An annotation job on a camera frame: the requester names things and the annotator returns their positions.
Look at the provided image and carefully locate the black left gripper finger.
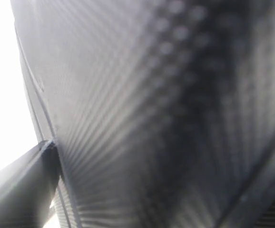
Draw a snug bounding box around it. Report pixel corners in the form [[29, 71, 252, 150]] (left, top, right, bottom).
[[0, 141, 61, 228]]

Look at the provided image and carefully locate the black plastic carrying case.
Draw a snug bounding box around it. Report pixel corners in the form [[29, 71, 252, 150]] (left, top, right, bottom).
[[10, 0, 275, 228]]

